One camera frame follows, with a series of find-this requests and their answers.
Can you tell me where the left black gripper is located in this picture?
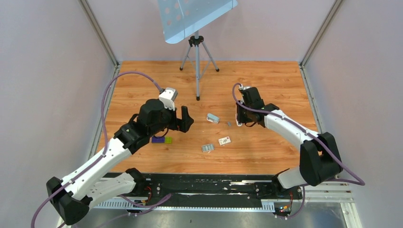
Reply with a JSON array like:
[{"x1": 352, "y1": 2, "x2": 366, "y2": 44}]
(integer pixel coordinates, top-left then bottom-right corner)
[{"x1": 149, "y1": 102, "x2": 193, "y2": 137}]

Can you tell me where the white staple box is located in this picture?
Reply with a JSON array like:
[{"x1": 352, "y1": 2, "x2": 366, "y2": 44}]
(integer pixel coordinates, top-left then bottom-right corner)
[{"x1": 218, "y1": 136, "x2": 231, "y2": 146}]

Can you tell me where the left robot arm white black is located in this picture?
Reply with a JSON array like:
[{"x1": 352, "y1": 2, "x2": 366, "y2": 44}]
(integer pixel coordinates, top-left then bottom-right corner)
[{"x1": 46, "y1": 99, "x2": 194, "y2": 225}]

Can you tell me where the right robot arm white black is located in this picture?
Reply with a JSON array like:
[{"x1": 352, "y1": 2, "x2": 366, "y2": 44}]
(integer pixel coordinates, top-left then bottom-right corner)
[{"x1": 234, "y1": 83, "x2": 343, "y2": 199}]

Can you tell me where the purple green toy brick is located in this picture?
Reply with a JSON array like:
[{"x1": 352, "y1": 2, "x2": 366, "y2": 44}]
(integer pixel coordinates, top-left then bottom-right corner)
[{"x1": 151, "y1": 136, "x2": 173, "y2": 144}]

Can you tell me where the grey tripod stand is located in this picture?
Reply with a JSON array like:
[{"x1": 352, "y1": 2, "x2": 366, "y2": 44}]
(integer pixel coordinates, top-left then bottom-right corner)
[{"x1": 179, "y1": 30, "x2": 220, "y2": 101}]

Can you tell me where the light blue perforated board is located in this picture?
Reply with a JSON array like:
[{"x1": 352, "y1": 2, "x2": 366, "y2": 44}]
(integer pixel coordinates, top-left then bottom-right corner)
[{"x1": 157, "y1": 0, "x2": 238, "y2": 44}]

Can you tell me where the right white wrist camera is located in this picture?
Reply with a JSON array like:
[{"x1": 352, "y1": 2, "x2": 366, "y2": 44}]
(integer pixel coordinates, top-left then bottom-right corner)
[{"x1": 239, "y1": 86, "x2": 251, "y2": 91}]

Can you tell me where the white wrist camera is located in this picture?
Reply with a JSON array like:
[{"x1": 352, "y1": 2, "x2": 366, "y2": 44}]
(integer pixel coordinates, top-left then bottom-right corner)
[
  {"x1": 159, "y1": 87, "x2": 178, "y2": 111},
  {"x1": 239, "y1": 86, "x2": 251, "y2": 91}
]

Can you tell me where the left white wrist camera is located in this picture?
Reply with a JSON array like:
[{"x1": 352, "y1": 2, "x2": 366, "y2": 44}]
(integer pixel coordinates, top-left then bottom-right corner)
[{"x1": 159, "y1": 87, "x2": 178, "y2": 111}]

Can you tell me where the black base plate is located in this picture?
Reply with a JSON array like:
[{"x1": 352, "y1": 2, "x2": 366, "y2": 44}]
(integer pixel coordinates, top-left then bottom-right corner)
[{"x1": 124, "y1": 173, "x2": 303, "y2": 207}]

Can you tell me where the white slotted cable duct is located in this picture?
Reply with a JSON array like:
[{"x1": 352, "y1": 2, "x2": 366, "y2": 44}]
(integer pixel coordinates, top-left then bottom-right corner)
[{"x1": 94, "y1": 199, "x2": 275, "y2": 213}]

